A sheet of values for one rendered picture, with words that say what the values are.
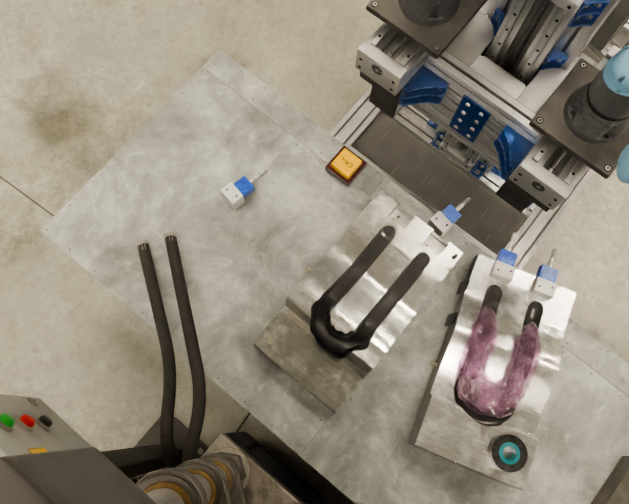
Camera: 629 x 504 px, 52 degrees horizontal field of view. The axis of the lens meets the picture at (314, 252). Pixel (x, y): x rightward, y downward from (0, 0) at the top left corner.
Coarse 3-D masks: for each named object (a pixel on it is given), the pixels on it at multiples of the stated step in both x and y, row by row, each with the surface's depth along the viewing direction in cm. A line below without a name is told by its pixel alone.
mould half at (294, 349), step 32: (384, 192) 164; (352, 224) 163; (384, 224) 162; (416, 224) 162; (352, 256) 161; (384, 256) 161; (448, 256) 161; (320, 288) 154; (352, 288) 157; (384, 288) 159; (416, 288) 159; (288, 320) 159; (352, 320) 152; (384, 320) 154; (288, 352) 157; (320, 352) 157; (352, 352) 150; (384, 352) 150; (320, 384) 155; (352, 384) 155
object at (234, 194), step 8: (256, 176) 171; (232, 184) 168; (240, 184) 169; (248, 184) 169; (224, 192) 167; (232, 192) 167; (240, 192) 169; (248, 192) 169; (232, 200) 167; (240, 200) 169; (232, 208) 172
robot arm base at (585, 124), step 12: (588, 84) 149; (576, 96) 151; (588, 96) 146; (564, 108) 155; (576, 108) 151; (588, 108) 147; (576, 120) 151; (588, 120) 148; (600, 120) 146; (612, 120) 145; (624, 120) 146; (576, 132) 152; (588, 132) 150; (600, 132) 149; (612, 132) 150; (600, 144) 153
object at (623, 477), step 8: (624, 456) 157; (624, 464) 154; (616, 472) 154; (624, 472) 151; (608, 480) 155; (616, 480) 152; (624, 480) 150; (608, 488) 152; (616, 488) 149; (624, 488) 149; (600, 496) 153; (608, 496) 150; (616, 496) 149; (624, 496) 149
